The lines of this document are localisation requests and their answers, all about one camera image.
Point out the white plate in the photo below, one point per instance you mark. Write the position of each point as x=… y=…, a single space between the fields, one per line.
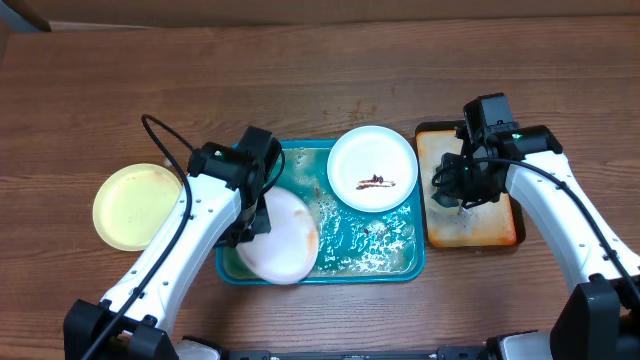
x=288 y=252
x=372 y=169

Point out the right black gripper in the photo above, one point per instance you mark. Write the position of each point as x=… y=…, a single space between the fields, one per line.
x=450 y=187

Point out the dark green sponge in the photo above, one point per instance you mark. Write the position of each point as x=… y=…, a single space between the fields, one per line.
x=440 y=200

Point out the teal plastic tray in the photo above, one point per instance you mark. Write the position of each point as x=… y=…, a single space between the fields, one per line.
x=354 y=246

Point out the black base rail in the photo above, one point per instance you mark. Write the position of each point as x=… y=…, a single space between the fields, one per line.
x=350 y=354

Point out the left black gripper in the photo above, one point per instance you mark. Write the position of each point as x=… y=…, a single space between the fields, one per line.
x=261 y=225

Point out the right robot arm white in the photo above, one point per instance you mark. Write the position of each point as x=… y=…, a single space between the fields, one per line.
x=601 y=317

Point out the black tray with soapy water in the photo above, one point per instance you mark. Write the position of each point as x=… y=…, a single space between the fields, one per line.
x=499 y=224

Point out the yellow plate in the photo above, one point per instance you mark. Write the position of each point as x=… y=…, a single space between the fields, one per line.
x=132 y=205

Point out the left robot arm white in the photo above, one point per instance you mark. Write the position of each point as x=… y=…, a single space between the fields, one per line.
x=222 y=204

